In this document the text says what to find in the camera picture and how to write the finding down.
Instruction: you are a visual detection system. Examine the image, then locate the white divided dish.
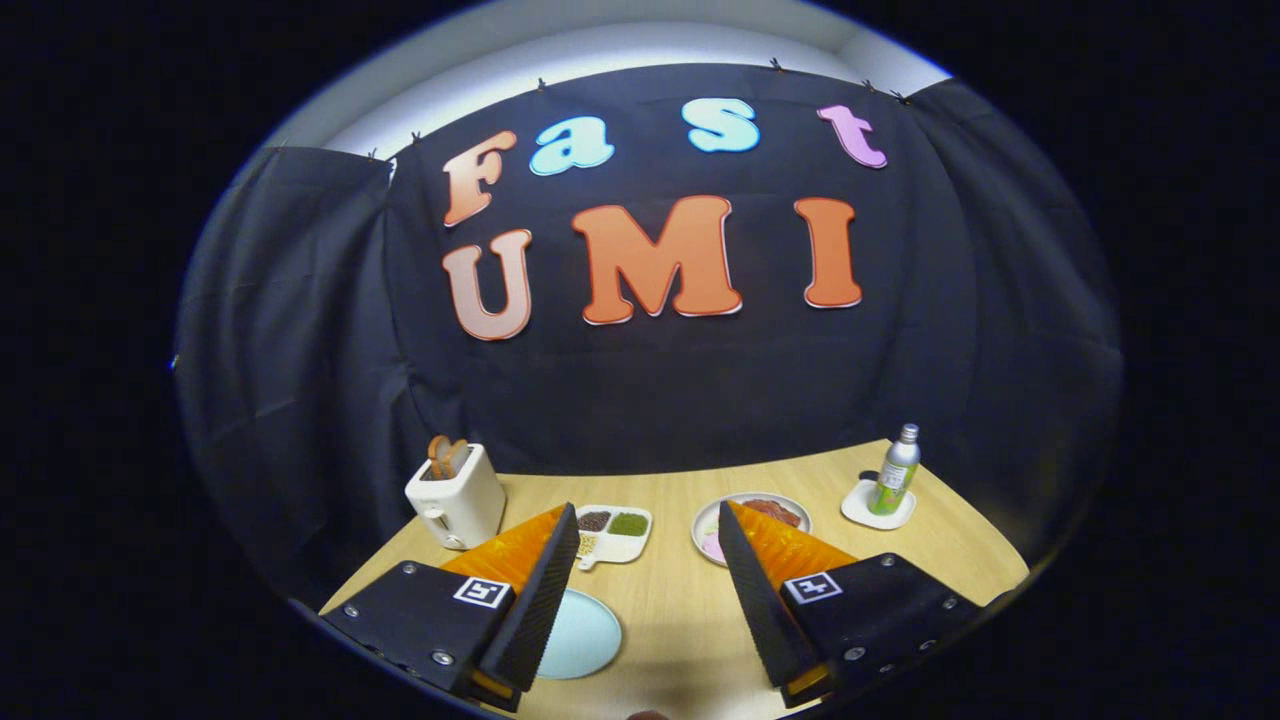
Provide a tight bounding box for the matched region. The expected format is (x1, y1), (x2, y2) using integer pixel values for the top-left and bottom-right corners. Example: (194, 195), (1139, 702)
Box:
(574, 505), (653, 572)

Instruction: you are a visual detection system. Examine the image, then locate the white square coaster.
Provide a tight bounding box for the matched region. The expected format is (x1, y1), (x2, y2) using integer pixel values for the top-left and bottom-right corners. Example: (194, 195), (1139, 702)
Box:
(841, 478), (917, 531)

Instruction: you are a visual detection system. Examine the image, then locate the light blue plate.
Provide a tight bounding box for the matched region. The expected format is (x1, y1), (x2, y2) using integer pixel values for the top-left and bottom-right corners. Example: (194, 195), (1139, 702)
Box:
(537, 588), (623, 681)

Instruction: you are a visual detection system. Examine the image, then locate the black backdrop cloth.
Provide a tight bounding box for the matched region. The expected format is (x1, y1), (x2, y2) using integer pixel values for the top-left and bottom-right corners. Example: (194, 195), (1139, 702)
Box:
(175, 62), (1126, 601)

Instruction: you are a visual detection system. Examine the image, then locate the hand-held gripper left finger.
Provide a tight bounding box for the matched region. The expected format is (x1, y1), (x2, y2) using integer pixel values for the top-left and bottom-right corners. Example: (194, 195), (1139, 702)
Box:
(320, 502), (582, 713)

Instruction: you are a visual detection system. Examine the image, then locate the green label metal bottle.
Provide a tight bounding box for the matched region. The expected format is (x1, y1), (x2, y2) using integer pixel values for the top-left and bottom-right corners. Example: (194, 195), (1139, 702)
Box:
(868, 423), (922, 517)

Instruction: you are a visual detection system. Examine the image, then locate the white round plate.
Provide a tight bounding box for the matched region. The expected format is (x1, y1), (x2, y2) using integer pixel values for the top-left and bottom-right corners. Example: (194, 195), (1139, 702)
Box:
(691, 491), (813, 567)

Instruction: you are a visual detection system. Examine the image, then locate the brown steak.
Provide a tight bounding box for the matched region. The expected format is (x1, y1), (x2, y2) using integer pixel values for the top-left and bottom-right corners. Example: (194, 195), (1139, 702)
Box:
(742, 498), (803, 529)

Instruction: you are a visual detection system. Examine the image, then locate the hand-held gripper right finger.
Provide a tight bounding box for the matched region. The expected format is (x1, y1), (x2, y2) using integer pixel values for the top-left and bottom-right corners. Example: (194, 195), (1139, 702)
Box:
(717, 499), (986, 709)

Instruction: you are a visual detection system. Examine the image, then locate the white toaster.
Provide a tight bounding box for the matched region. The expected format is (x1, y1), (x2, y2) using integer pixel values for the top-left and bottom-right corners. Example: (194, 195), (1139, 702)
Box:
(405, 443), (507, 551)

